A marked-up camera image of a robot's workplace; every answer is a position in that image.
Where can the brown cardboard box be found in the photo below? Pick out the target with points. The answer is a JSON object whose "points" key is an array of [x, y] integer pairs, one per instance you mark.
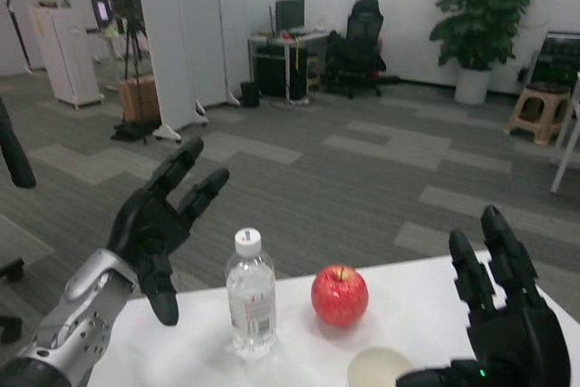
{"points": [[138, 99]]}

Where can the white cabinet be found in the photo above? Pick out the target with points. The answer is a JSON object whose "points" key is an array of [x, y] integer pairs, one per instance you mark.
{"points": [[68, 60]]}

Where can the green potted plant white pot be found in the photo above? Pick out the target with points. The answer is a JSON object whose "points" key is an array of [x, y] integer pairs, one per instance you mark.
{"points": [[485, 6]]}

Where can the lit display screen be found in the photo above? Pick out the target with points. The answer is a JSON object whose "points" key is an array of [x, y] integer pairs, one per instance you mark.
{"points": [[99, 2]]}

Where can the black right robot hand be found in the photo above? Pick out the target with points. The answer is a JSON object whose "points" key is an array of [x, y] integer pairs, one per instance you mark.
{"points": [[521, 341]]}

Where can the white paper cup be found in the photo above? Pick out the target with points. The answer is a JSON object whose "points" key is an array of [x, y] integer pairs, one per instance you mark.
{"points": [[376, 366]]}

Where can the white table frame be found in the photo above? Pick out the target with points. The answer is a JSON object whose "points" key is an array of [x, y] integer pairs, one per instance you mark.
{"points": [[566, 142]]}

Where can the black thin pole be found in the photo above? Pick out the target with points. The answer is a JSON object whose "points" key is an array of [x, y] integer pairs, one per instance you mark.
{"points": [[13, 24]]}

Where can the clear plastic water bottle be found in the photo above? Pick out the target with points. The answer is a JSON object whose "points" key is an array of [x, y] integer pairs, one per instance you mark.
{"points": [[251, 305]]}

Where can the black tripod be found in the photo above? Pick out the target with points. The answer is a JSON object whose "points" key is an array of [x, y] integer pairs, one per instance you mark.
{"points": [[132, 42]]}

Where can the white office desk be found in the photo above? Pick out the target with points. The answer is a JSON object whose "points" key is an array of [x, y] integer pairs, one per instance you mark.
{"points": [[290, 38]]}

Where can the black computer monitor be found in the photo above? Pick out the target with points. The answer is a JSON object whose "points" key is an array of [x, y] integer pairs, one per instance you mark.
{"points": [[290, 14]]}

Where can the black office chair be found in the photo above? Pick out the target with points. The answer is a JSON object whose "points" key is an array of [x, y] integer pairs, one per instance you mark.
{"points": [[358, 51]]}

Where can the beige plastic stool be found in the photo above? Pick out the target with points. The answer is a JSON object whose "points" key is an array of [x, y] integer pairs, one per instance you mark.
{"points": [[541, 110]]}

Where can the black trash bin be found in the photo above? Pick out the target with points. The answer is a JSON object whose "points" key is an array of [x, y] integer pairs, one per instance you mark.
{"points": [[250, 94]]}

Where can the black equipment rack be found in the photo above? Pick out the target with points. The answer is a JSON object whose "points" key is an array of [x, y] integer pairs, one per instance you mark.
{"points": [[559, 56]]}

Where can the white partition screen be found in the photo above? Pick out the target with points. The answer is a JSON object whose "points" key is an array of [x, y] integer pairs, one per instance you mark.
{"points": [[181, 42]]}

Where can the red apple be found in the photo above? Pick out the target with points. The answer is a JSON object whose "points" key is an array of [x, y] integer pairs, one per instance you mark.
{"points": [[339, 298]]}

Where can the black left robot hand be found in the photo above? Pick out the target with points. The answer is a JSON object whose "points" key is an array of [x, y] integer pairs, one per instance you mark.
{"points": [[145, 219]]}

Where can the black computer tower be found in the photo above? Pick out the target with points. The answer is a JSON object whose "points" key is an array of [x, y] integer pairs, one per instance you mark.
{"points": [[274, 72]]}

